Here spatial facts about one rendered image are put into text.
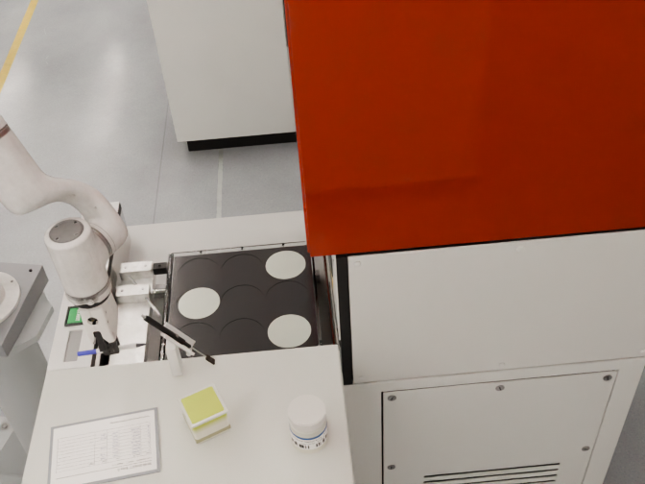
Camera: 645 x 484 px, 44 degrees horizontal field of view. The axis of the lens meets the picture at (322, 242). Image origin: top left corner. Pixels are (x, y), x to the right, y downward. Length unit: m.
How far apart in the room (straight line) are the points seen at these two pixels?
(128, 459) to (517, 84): 0.98
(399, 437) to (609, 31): 1.11
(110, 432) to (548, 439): 1.09
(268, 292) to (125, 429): 0.50
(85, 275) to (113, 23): 3.81
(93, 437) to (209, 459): 0.24
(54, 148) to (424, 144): 3.01
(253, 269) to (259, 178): 1.76
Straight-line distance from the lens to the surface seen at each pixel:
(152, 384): 1.70
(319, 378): 1.65
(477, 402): 1.95
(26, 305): 2.12
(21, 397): 2.30
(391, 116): 1.33
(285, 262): 1.98
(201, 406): 1.56
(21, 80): 4.83
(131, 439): 1.63
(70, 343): 1.85
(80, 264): 1.48
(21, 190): 1.45
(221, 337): 1.84
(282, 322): 1.85
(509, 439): 2.10
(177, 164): 3.87
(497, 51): 1.31
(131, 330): 1.93
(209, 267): 2.00
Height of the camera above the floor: 2.28
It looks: 43 degrees down
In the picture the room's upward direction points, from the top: 4 degrees counter-clockwise
